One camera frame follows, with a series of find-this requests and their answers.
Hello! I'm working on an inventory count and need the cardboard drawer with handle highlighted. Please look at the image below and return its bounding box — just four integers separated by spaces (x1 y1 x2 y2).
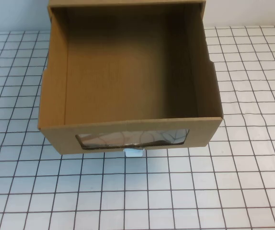
37 6 224 157

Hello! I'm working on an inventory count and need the white grid tablecloth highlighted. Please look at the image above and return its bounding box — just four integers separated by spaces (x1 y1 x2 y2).
0 25 275 230

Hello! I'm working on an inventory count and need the white plastic drawer handle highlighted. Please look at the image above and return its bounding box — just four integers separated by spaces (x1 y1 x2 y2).
124 147 145 158

